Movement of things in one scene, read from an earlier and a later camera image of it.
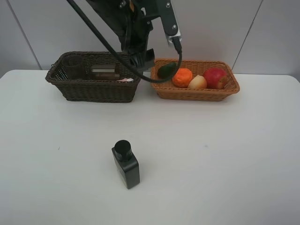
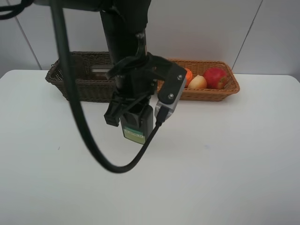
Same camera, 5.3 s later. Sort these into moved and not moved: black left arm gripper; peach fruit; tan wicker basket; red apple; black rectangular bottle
Moved: black rectangular bottle; black left arm gripper
Not moved: tan wicker basket; peach fruit; red apple
